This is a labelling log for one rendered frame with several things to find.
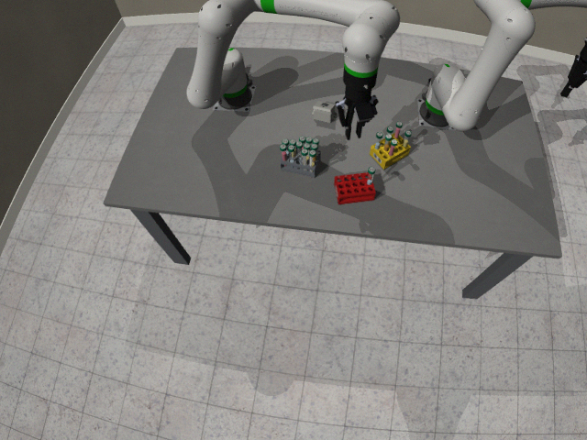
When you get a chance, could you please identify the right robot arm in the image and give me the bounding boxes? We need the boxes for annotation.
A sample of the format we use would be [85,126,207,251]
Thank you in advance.
[187,0,400,110]

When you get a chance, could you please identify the sample tube with pale yellow liquid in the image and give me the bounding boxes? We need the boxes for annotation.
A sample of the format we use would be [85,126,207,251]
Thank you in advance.
[403,130,412,147]

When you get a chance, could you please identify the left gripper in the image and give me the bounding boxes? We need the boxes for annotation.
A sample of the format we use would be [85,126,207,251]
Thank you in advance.
[560,45,587,97]

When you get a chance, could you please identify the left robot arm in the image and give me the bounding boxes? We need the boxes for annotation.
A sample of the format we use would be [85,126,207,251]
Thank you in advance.
[420,0,587,131]

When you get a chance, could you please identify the yellow tube rack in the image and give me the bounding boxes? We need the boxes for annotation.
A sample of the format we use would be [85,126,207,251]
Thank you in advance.
[370,133,411,170]

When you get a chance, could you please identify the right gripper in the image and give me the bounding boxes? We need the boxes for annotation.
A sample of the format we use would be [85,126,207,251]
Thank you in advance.
[335,86,379,140]

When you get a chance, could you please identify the red rack with round wells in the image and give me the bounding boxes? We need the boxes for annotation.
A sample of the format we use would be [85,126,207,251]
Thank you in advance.
[334,172,376,205]

